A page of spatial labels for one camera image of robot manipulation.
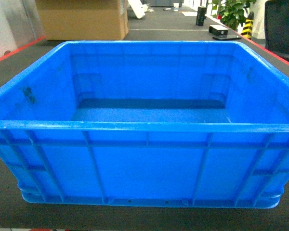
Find large blue plastic crate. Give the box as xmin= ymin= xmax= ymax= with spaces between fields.
xmin=0 ymin=41 xmax=289 ymax=208

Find small black white box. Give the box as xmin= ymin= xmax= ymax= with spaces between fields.
xmin=209 ymin=25 xmax=229 ymax=36

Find tall black box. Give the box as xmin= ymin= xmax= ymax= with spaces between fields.
xmin=196 ymin=6 xmax=207 ymax=26

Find large brown cardboard box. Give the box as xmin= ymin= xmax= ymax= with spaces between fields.
xmin=35 ymin=0 xmax=129 ymax=41

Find flat black device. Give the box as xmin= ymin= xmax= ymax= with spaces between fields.
xmin=212 ymin=35 xmax=242 ymax=41

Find white leaning panel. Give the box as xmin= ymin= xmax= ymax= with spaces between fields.
xmin=128 ymin=0 xmax=145 ymax=19

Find white cup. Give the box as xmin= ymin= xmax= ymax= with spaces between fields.
xmin=173 ymin=2 xmax=180 ymax=12

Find yellow black striped bollard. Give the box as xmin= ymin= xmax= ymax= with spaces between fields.
xmin=241 ymin=12 xmax=254 ymax=39

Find green potted plant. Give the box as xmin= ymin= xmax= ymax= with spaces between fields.
xmin=212 ymin=0 xmax=257 ymax=31

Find black office chair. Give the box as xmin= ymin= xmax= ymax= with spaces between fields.
xmin=264 ymin=0 xmax=289 ymax=62

